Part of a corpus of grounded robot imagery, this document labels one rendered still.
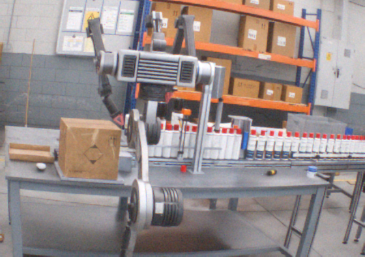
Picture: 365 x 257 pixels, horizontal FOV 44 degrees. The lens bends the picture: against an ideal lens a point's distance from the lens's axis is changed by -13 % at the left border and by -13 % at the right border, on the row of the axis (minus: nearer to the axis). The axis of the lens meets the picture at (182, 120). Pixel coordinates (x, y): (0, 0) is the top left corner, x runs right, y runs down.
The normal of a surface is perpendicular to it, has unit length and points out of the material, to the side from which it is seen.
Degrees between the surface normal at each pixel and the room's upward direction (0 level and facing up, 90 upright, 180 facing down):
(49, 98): 90
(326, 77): 90
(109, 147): 90
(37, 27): 90
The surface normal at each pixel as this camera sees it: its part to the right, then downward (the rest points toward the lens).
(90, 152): 0.38, 0.19
